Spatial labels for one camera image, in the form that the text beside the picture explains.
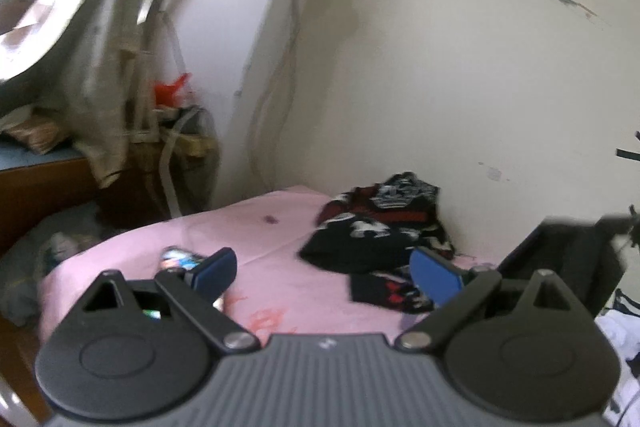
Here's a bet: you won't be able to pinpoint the red plastic item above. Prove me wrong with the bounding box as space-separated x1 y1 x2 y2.
154 73 194 108

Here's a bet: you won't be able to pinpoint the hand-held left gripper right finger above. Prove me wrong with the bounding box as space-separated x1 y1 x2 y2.
396 247 572 352

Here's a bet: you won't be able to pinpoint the colourful small packet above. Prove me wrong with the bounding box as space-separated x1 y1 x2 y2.
159 246 207 274

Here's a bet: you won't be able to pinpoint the grey cloth bundle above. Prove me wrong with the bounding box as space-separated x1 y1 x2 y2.
0 207 108 327

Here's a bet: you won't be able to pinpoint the wooden rack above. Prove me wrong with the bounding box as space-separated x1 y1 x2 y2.
119 47 221 160

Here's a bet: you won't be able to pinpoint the patterned cushion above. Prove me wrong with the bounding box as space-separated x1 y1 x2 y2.
7 116 72 154

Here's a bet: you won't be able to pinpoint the pink floral bed sheet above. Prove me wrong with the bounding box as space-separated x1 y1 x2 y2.
37 184 506 358

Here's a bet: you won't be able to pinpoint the white wall cables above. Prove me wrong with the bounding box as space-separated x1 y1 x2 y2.
244 0 313 190

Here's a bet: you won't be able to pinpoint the grey hose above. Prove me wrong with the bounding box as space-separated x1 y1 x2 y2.
158 106 202 219

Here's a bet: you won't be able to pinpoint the black garment with red diamonds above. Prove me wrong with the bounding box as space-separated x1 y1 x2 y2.
348 272 435 314

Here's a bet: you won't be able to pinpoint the grey curtain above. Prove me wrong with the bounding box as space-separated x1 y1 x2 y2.
0 0 201 190

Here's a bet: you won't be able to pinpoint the white garment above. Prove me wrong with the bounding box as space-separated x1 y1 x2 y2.
594 289 640 427

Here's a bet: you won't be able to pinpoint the wooden side table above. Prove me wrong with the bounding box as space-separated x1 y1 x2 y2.
0 142 131 253

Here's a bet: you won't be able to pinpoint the black bag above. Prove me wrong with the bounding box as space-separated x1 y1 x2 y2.
497 214 627 319

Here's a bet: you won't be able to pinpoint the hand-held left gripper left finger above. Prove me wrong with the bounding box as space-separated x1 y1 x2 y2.
80 247 261 353

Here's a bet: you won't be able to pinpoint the pale pink hanging cloth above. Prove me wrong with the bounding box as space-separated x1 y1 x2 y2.
0 0 123 84

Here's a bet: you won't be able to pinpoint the black skull printed sweater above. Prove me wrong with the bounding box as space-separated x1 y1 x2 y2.
299 172 457 275

